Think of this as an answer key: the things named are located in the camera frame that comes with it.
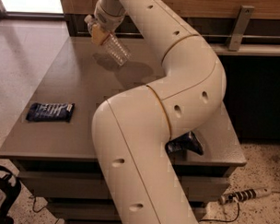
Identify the wooden wall panel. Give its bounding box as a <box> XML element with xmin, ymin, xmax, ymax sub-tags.
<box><xmin>57</xmin><ymin>0</ymin><xmax>280</xmax><ymax>23</ymax></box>

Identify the black power cable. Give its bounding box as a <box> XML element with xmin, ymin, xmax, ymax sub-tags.
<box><xmin>198</xmin><ymin>200</ymin><xmax>241</xmax><ymax>224</ymax></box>

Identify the small blue snack packet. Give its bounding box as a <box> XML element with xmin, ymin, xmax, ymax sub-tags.
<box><xmin>26</xmin><ymin>103</ymin><xmax>75</xmax><ymax>123</ymax></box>

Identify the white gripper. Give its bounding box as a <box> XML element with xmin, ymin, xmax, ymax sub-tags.
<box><xmin>91</xmin><ymin>0</ymin><xmax>126</xmax><ymax>45</ymax></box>

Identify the black bag with straps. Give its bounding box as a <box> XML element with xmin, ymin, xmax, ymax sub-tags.
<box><xmin>0</xmin><ymin>165</ymin><xmax>21</xmax><ymax>224</ymax></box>

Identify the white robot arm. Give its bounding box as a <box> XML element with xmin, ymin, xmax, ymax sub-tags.
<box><xmin>91</xmin><ymin>0</ymin><xmax>226</xmax><ymax>224</ymax></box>

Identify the white power strip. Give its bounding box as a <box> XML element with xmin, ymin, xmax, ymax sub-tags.
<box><xmin>219</xmin><ymin>187</ymin><xmax>272</xmax><ymax>205</ymax></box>

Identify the right metal rail bracket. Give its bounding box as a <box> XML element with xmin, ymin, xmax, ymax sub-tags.
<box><xmin>227</xmin><ymin>5</ymin><xmax>254</xmax><ymax>52</ymax></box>

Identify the clear plastic water bottle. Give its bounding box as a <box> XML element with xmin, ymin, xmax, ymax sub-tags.
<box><xmin>84</xmin><ymin>14</ymin><xmax>131</xmax><ymax>66</ymax></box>

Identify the horizontal metal rail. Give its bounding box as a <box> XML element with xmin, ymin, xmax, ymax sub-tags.
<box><xmin>76</xmin><ymin>31</ymin><xmax>280</xmax><ymax>41</ymax></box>

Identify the grey drawer cabinet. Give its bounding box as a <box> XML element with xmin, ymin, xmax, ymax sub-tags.
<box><xmin>0</xmin><ymin>38</ymin><xmax>246</xmax><ymax>224</ymax></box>

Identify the large blue chip bag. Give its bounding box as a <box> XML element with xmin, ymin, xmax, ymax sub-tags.
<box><xmin>165</xmin><ymin>131</ymin><xmax>204</xmax><ymax>156</ymax></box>

